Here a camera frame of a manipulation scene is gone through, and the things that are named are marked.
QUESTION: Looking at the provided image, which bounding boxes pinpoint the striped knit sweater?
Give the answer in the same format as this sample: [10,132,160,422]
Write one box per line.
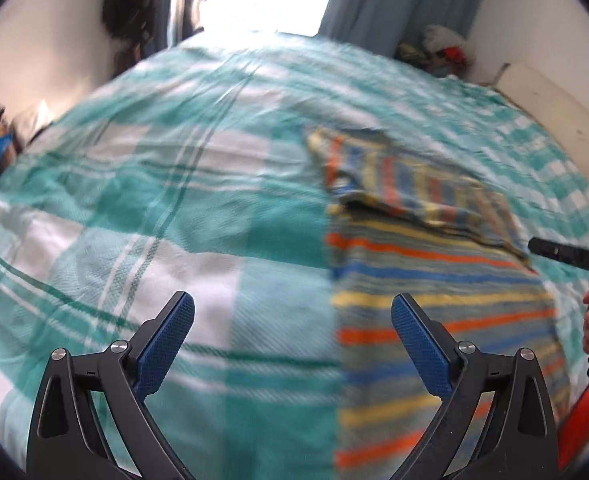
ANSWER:
[307,127,570,479]

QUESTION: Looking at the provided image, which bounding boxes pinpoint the red sleeve right forearm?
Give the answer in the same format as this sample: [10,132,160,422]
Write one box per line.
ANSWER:
[557,385,589,470]

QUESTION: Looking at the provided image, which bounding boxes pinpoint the clothes pile in corner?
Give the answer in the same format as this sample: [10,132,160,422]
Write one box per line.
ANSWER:
[395,25,476,78]

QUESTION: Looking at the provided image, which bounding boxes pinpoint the dark hanging clothes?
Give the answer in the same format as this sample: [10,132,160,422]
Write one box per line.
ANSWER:
[101,0,170,76]

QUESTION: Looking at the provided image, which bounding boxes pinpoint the cream headboard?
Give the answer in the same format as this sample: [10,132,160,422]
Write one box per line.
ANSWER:
[493,63,589,181]

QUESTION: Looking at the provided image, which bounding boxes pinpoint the teal checked bed cover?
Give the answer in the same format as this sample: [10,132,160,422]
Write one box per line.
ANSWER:
[0,34,589,479]

